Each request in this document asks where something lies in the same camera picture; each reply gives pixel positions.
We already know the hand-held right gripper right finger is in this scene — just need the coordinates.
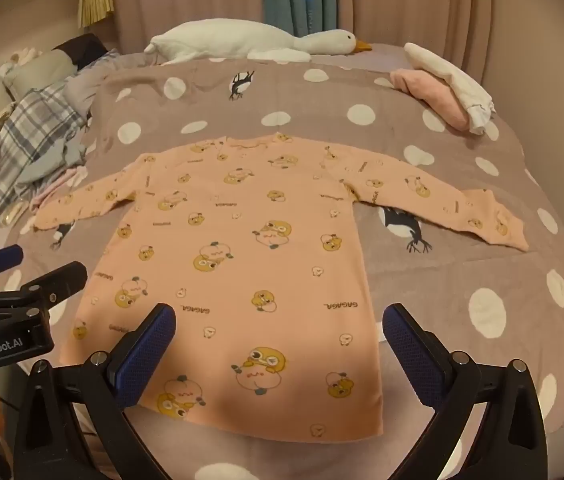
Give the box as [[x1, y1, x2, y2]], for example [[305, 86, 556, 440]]
[[383, 302, 548, 480]]

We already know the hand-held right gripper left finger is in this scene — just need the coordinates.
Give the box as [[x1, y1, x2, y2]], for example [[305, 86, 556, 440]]
[[12, 302, 178, 480]]

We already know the pink cartoon print shirt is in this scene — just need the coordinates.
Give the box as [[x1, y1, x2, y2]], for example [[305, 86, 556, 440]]
[[32, 131, 530, 445]]

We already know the pale pink cloth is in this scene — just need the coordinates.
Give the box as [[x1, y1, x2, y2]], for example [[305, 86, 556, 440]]
[[28, 165, 89, 212]]

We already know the blue plaid cloth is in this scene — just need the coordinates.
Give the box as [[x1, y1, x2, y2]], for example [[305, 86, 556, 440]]
[[0, 82, 89, 256]]

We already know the grey-green bolster pillow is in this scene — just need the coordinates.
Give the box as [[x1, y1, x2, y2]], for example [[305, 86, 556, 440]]
[[2, 49, 81, 95]]

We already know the small white plush toy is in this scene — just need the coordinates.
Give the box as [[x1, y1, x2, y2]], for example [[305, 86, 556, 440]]
[[8, 48, 44, 67]]

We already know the dark brown cloth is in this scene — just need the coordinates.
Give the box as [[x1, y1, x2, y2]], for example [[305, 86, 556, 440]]
[[56, 34, 116, 69]]

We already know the folded pink cloth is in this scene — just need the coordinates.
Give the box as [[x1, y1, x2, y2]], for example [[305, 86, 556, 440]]
[[389, 67, 472, 133]]

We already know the mauve polka dot blanket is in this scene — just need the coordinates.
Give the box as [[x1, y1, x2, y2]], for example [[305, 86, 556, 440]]
[[12, 42, 564, 480]]

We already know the folded white cloth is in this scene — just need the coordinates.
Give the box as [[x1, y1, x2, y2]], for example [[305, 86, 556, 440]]
[[404, 42, 496, 135]]

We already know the white goose plush toy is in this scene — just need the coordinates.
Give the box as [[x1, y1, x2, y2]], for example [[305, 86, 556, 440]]
[[143, 18, 373, 66]]

